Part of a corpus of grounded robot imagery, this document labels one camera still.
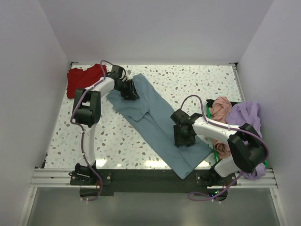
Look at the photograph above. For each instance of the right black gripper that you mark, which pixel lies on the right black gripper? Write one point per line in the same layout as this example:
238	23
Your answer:
178	139

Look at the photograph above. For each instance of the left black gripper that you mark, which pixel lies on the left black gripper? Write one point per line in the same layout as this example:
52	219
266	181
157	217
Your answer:
131	92

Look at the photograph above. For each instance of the blue-grey t-shirt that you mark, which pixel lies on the blue-grey t-shirt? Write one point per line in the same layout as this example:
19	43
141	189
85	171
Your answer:
150	116

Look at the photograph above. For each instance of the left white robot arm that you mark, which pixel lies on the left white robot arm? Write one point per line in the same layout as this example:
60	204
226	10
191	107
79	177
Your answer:
87	113

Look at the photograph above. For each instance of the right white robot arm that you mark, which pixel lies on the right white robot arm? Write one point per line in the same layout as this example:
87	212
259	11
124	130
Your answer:
247	148

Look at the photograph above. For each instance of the crumpled pink t-shirt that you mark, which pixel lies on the crumpled pink t-shirt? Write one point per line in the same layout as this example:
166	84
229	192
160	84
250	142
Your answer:
220	109

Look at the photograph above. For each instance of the folded red t-shirt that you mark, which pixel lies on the folded red t-shirt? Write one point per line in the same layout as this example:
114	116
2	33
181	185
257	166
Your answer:
80	78

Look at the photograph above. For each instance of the crumpled lilac t-shirt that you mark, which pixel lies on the crumpled lilac t-shirt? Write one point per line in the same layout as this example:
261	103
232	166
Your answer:
247	112

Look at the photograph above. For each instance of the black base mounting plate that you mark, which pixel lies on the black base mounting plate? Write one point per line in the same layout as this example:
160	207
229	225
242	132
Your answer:
145	181

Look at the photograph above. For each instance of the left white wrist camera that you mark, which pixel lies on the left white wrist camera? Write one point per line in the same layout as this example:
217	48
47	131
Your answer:
128	75

